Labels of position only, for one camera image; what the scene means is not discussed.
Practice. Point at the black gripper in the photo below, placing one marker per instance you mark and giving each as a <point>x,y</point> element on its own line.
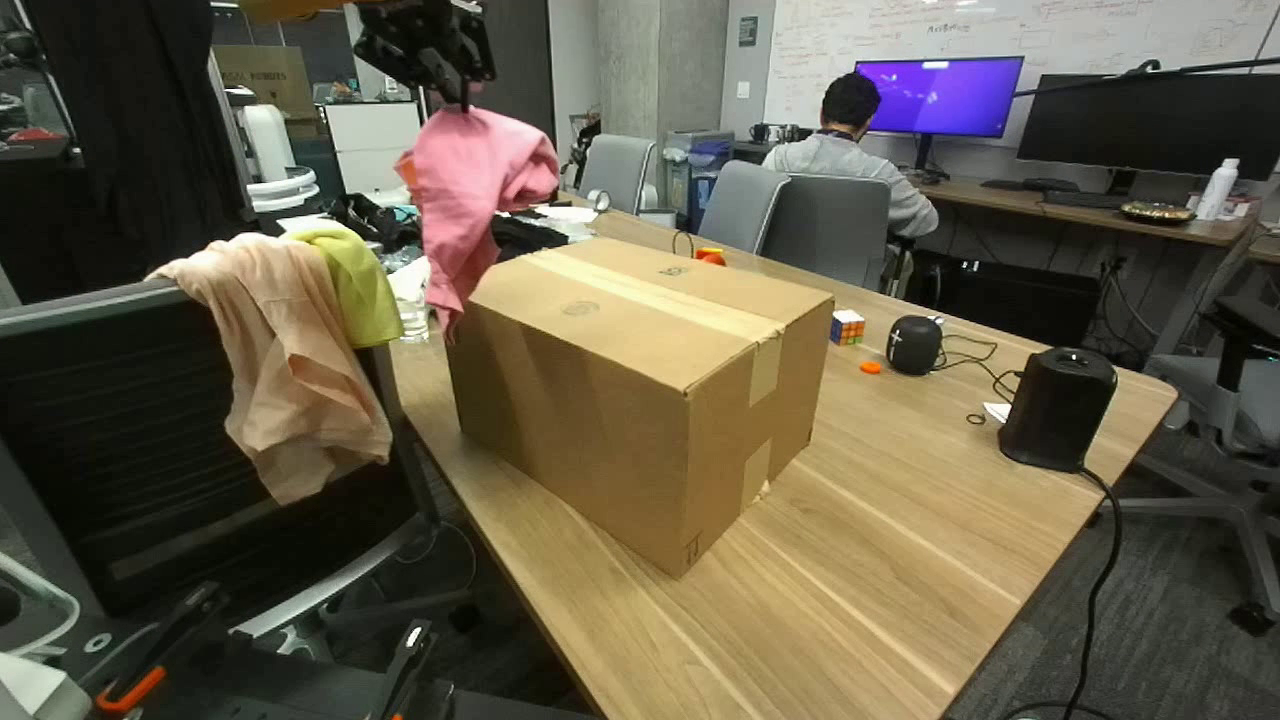
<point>424,30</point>

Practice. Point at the pink shirt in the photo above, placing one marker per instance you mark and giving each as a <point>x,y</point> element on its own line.
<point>465,201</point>

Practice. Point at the yellow green shirt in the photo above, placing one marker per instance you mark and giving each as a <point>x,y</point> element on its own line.
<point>362,286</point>

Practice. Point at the peach shirt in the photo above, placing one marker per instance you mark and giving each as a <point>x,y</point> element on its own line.
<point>293,385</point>

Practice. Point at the small brown cardboard box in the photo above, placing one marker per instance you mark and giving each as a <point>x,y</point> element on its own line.
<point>266,77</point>

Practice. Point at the white moulded chair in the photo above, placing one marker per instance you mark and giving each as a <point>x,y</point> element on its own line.
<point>274,152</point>

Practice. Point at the large brown cardboard box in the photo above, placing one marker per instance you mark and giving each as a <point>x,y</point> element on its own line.
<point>602,401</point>

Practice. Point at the dark grey office chair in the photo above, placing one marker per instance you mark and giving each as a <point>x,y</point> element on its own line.
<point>827,232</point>

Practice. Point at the black mesh office chair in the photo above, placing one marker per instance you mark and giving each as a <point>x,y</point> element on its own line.
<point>134,454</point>

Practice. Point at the black swivel chair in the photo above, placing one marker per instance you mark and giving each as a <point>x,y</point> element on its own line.
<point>1245,401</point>

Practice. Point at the white board panel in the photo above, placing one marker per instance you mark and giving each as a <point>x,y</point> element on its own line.
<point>364,144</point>

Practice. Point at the clear plastic wrapping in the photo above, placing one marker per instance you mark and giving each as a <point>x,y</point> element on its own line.
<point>409,303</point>

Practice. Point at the blue bin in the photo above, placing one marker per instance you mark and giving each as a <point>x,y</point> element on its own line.
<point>703,193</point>

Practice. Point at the black fabric panel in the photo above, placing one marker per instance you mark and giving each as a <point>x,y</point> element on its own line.
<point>134,133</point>

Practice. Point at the seated person in grey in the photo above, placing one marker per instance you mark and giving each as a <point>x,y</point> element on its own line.
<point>855,160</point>

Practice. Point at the rubiks cube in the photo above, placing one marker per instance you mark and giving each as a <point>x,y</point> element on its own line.
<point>848,324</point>

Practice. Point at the purple lit monitor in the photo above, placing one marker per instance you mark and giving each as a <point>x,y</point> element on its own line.
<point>942,98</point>

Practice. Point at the small orange block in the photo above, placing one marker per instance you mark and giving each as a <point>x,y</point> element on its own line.
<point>870,365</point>

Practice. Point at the small round black speaker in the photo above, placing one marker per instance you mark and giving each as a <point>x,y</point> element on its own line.
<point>914,346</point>

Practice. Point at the wooden office desk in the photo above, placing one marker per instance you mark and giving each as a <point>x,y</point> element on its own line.
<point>1054,207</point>

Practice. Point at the small white plug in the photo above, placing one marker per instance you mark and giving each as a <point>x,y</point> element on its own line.
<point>996,414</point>

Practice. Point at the tall black cylindrical speaker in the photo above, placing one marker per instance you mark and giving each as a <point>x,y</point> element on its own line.
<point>1063,406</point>

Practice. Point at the wide black monitor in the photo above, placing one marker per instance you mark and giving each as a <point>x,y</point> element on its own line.
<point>1144,122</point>

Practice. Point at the black orange clamp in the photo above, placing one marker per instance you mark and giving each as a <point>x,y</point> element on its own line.
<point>128,691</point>

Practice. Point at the white plastic bottle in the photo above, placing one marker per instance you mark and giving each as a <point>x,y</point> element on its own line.
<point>1216,193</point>

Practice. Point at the dark wall switch plate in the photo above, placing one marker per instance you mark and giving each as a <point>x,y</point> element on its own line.
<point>746,30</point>

